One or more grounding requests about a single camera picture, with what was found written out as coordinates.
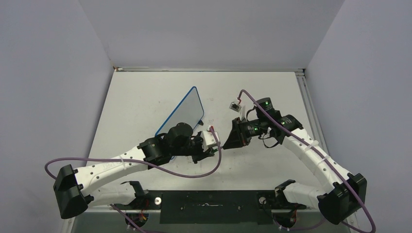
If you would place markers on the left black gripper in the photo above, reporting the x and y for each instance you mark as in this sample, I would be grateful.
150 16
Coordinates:
200 154

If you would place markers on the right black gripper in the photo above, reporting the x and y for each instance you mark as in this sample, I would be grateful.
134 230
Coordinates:
238 137

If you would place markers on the blue framed whiteboard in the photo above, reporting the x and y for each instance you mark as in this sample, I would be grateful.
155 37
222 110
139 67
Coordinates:
186 109

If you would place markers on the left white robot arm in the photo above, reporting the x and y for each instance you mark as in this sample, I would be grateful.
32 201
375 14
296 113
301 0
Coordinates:
77 189

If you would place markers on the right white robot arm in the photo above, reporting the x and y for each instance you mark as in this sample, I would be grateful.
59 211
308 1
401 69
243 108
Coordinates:
341 193

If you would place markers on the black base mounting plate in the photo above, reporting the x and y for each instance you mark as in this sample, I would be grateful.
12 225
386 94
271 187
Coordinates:
211 207

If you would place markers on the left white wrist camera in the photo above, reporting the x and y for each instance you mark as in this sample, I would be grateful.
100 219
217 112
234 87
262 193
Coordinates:
210 138

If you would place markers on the aluminium frame rail right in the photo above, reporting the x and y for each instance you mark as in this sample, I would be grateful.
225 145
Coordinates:
310 109

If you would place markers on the aluminium frame rail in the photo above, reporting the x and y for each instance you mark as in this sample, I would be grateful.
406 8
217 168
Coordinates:
310 109
238 69

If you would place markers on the aluminium frame rail back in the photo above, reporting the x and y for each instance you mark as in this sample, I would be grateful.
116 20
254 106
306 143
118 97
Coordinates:
238 69

